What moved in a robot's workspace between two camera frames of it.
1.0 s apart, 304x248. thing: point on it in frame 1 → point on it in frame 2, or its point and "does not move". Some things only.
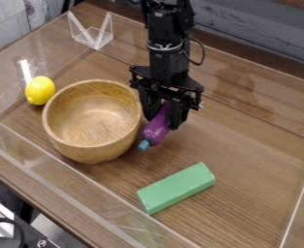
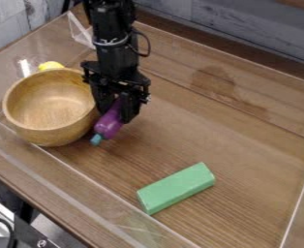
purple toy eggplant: x=157 y=127 → x=108 y=124
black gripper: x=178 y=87 → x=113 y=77
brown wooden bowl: x=92 y=117 → x=49 y=105
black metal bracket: x=34 y=239 does not move
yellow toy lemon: x=40 y=90 → x=50 y=65
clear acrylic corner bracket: x=93 y=37 does not move
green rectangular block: x=177 y=187 does not move
